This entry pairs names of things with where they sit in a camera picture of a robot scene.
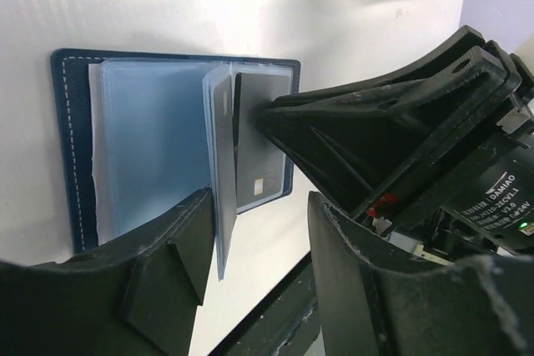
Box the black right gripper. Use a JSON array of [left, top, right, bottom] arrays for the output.
[[366, 41, 533, 259]]

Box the black credit card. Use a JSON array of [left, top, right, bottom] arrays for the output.
[[212, 76, 236, 261], [234, 69, 292, 213]]

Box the aluminium frame rail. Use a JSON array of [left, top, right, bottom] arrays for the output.
[[210, 254, 320, 355]]

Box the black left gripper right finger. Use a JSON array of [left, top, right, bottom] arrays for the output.
[[308, 192, 533, 355]]

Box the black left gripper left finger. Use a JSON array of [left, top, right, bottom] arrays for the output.
[[1, 188, 214, 355]]

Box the blue leather card holder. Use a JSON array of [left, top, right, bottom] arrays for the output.
[[50, 48, 300, 258]]

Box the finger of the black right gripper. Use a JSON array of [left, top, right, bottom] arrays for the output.
[[255, 26, 524, 223]]

